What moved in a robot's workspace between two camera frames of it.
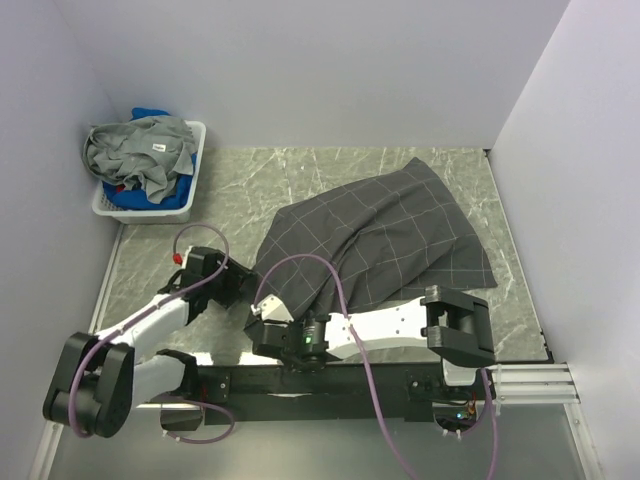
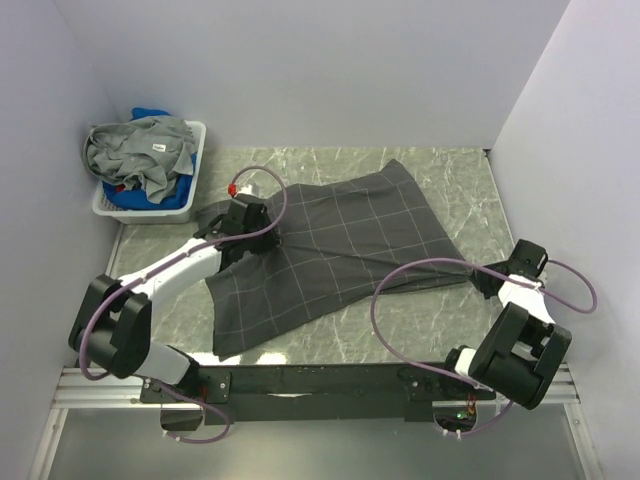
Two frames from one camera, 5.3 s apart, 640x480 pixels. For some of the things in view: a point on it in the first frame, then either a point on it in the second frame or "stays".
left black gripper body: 209,287 → 262,242
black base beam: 327,394 stays
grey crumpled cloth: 149,149 stays
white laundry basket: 173,215 stays
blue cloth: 125,198 stays
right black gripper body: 292,362 → 483,282
